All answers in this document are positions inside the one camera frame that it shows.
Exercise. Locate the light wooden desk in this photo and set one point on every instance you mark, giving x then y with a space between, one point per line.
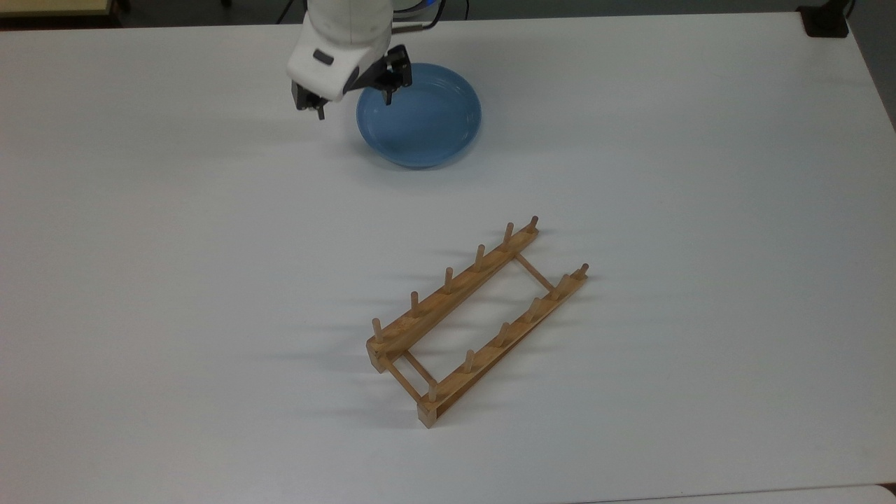
49 7

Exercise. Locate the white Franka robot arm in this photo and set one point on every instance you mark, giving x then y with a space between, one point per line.
346 17

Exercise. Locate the wooden peg plate rack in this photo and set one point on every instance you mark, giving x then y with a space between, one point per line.
434 306

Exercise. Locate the black table clamp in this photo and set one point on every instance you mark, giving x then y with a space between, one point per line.
826 17

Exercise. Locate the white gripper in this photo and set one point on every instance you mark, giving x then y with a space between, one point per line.
329 73

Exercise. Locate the blue round plate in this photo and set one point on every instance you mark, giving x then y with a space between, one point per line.
427 126

